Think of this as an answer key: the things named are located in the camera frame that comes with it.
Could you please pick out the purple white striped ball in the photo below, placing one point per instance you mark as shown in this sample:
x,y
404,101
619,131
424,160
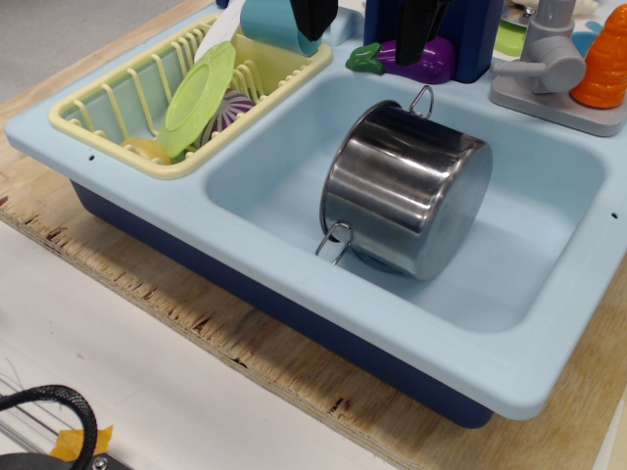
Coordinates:
x,y
234,103

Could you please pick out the pale yellow dish rack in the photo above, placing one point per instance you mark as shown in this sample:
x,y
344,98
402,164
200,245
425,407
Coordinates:
x,y
131,100

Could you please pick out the yellow plastic dish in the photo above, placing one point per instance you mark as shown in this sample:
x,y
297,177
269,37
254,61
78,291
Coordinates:
x,y
150,150

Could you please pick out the teal plastic cup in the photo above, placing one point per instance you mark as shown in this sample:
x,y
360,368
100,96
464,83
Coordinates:
x,y
273,22

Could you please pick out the green plastic dish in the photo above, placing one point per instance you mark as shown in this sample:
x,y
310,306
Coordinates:
x,y
510,38

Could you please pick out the green plastic plate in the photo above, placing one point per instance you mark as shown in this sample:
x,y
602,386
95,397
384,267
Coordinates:
x,y
197,98

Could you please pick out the orange toy carrot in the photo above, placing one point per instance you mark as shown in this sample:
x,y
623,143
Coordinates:
x,y
604,83

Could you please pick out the yellow tape piece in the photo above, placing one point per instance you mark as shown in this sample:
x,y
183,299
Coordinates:
x,y
69,443

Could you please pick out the white plastic utensil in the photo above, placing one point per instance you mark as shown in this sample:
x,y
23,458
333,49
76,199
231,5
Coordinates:
x,y
222,29

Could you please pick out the grey toy faucet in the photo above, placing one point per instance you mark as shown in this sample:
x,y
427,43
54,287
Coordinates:
x,y
539,83

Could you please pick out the stainless steel pot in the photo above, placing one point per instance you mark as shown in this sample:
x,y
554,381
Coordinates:
x,y
403,191

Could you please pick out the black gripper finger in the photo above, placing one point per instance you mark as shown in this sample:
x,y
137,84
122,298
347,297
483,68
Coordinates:
x,y
313,17
418,23

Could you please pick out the purple toy eggplant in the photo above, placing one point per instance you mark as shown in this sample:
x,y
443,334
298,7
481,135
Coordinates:
x,y
436,65

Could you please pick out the wooden board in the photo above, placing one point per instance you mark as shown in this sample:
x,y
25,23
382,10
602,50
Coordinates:
x,y
192,378

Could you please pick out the light blue toy sink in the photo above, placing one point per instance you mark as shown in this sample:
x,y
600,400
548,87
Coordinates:
x,y
489,335

